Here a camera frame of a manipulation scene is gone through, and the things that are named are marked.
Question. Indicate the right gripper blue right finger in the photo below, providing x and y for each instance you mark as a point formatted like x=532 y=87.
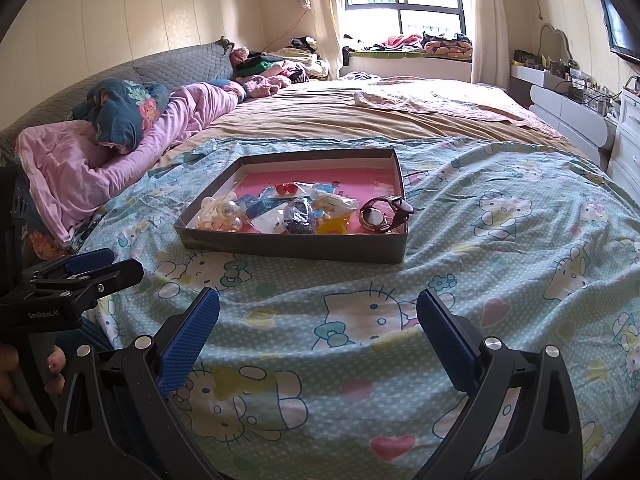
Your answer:
x=453 y=340

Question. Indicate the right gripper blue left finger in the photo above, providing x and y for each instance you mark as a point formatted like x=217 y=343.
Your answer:
x=181 y=339

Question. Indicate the white cream hair claw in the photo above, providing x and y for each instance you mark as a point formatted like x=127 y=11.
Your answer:
x=202 y=219

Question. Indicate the dark red strap watch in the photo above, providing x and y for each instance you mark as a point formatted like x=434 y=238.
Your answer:
x=383 y=214

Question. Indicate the pearl white hair clips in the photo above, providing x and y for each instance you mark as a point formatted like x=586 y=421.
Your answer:
x=226 y=216

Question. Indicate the earring card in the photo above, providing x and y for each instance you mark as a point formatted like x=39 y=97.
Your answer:
x=270 y=222

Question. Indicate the blue transparent jewelry box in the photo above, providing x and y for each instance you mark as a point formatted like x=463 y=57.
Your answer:
x=255 y=206

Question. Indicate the dark purple bead bracelet bag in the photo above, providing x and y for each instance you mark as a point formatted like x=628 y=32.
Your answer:
x=299 y=217

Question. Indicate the white tube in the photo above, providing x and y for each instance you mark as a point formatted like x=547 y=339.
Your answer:
x=332 y=204

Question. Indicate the red bead earrings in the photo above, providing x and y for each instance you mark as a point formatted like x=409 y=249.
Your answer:
x=288 y=189

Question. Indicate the person's left hand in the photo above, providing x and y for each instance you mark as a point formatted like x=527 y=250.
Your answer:
x=11 y=366

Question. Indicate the pink quilt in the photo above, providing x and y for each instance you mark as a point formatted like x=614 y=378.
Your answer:
x=69 y=177

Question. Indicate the Hello Kitty teal bedsheet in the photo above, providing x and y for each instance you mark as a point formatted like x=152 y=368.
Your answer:
x=319 y=369

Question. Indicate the dark cardboard tray box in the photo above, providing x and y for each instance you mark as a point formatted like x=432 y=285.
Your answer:
x=387 y=247

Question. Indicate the pink book with blue title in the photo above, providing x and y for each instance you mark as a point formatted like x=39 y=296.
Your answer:
x=361 y=184

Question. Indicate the dark blue floral pillow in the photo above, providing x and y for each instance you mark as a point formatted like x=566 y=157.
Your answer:
x=121 y=111

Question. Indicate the white drawer cabinet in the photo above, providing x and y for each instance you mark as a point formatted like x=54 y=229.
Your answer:
x=624 y=163

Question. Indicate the tan striped blanket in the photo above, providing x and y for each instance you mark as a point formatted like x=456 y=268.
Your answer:
x=327 y=110

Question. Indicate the pink floral cloth on bed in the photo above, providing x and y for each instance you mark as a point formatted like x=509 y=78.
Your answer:
x=442 y=96

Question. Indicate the white grey dresser desk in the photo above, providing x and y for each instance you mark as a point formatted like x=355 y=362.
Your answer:
x=547 y=96

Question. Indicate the grey quilted headboard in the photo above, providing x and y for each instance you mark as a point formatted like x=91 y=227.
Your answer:
x=172 y=69

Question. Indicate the cream curtain right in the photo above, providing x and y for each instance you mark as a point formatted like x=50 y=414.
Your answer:
x=486 y=26

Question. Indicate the cream curtain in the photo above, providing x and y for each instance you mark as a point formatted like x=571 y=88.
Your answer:
x=327 y=16
x=486 y=26

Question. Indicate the clothes pile at bedhead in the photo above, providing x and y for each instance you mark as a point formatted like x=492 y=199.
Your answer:
x=263 y=74

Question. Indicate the clothes pile on windowsill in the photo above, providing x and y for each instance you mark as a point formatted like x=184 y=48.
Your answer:
x=457 y=47

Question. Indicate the heart shaped vanity mirror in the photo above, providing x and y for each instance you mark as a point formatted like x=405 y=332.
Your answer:
x=553 y=45

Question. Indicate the black flat television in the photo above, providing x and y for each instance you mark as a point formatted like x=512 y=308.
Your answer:
x=621 y=41

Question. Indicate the cream curtain left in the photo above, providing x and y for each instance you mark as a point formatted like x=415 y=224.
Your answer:
x=327 y=16

